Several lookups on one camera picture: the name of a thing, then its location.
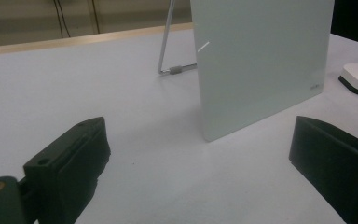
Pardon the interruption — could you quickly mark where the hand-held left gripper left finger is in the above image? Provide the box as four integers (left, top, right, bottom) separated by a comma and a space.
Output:
22, 116, 112, 224

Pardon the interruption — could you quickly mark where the pale green glass board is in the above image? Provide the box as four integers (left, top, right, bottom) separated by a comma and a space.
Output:
189, 0, 336, 143

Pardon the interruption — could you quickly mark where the black wall cable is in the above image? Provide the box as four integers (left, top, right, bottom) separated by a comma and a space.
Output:
53, 0, 64, 39
57, 0, 72, 38

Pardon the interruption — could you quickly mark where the metal wire board stand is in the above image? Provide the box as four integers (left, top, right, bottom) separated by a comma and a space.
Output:
158, 0, 198, 76

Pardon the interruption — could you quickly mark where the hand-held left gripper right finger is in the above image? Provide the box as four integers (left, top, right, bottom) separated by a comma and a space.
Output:
288, 115, 358, 224

